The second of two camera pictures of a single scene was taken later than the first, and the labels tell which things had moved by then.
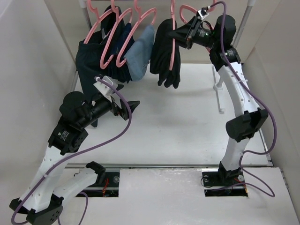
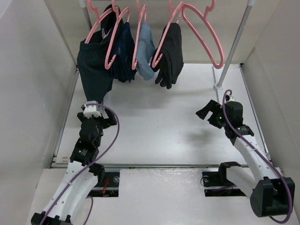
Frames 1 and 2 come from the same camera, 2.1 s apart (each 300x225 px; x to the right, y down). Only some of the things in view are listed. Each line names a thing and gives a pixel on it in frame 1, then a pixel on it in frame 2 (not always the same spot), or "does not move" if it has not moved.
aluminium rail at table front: (164, 166) does not move
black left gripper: (117, 110) → (107, 122)
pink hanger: (93, 26) does not move
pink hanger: (173, 32) → (154, 63)
